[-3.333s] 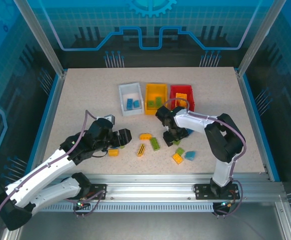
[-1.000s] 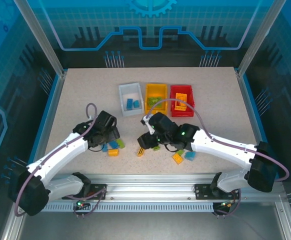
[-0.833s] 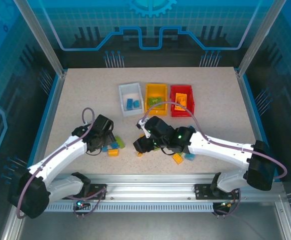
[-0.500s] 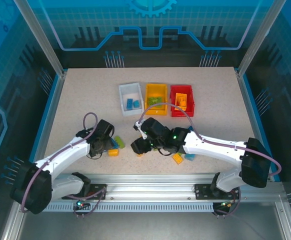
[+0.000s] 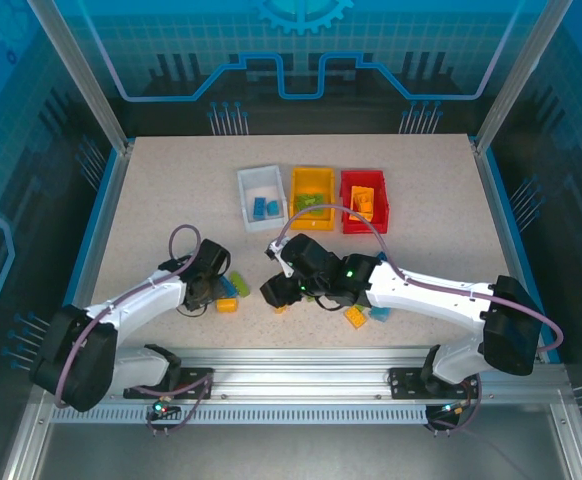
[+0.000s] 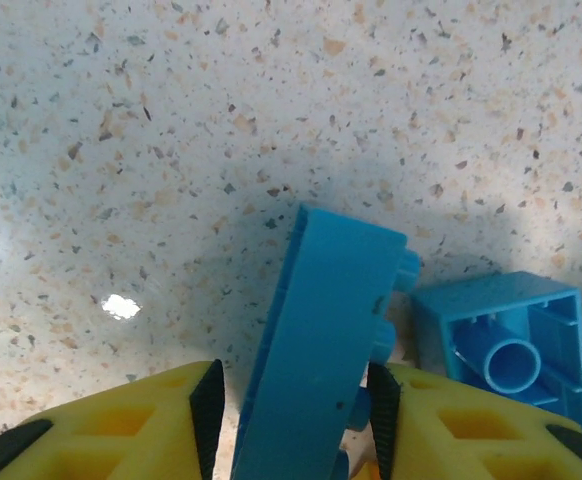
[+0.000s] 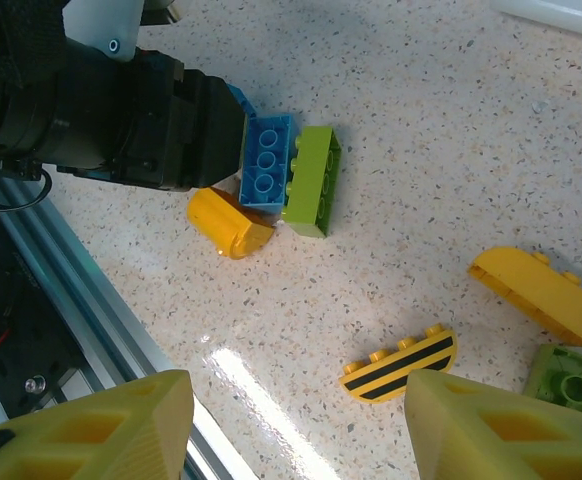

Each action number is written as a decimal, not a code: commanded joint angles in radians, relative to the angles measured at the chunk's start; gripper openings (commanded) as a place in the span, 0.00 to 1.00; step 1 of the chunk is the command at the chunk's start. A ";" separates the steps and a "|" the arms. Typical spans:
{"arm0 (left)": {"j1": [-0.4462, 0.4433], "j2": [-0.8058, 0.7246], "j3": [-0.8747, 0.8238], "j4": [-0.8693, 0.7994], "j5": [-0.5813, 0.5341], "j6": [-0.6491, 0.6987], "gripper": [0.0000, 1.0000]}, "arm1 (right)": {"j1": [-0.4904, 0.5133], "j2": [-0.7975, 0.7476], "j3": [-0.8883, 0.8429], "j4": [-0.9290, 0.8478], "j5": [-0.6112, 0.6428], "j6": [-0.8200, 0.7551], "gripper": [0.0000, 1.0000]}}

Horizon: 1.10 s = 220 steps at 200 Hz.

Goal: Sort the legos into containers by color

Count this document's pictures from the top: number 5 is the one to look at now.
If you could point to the small green lego brick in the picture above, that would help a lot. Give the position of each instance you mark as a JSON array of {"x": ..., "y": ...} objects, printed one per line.
[{"x": 312, "y": 299}]

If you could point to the thin yellow lego strip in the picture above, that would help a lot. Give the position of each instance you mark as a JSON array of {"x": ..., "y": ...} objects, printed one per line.
[{"x": 358, "y": 216}]

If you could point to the long blue lego brick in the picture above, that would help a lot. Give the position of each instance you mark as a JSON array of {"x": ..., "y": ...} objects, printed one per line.
[{"x": 258, "y": 207}]

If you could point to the light blue lego piece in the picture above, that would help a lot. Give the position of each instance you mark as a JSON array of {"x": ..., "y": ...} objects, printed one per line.
[{"x": 380, "y": 314}]

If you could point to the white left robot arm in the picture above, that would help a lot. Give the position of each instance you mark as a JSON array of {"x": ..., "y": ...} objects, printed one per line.
[{"x": 141, "y": 300}]

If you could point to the white plastic bin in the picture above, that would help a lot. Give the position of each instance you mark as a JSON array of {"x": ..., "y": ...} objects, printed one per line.
[{"x": 263, "y": 200}]

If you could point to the yellow plastic bin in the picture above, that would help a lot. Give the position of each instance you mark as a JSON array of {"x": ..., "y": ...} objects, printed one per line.
[{"x": 312, "y": 180}]

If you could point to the red plastic bin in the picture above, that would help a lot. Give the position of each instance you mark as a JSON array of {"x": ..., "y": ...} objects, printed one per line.
[{"x": 381, "y": 200}]

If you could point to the left connector with LEDs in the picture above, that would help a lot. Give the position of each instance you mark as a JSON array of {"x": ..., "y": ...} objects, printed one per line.
[{"x": 160, "y": 410}]

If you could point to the connector with leds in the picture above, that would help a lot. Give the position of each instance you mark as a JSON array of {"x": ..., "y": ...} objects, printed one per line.
[
  {"x": 451, "y": 410},
  {"x": 160, "y": 410}
]

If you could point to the right connector with LEDs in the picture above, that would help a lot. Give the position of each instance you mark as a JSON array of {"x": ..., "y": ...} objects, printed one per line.
[{"x": 451, "y": 410}]

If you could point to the aluminium front rail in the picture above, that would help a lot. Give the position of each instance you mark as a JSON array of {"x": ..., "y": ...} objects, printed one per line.
[{"x": 296, "y": 370}]

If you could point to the aluminium side rail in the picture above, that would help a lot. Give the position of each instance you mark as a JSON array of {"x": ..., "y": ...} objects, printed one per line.
[
  {"x": 108, "y": 200},
  {"x": 496, "y": 200}
]

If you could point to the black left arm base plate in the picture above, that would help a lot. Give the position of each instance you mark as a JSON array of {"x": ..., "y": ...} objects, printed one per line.
[{"x": 196, "y": 382}]

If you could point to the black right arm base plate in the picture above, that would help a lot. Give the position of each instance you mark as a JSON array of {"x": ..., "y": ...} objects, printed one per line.
[{"x": 403, "y": 382}]

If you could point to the aluminium frame post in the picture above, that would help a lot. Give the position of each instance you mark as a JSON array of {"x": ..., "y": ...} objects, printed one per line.
[
  {"x": 82, "y": 75},
  {"x": 516, "y": 75}
]

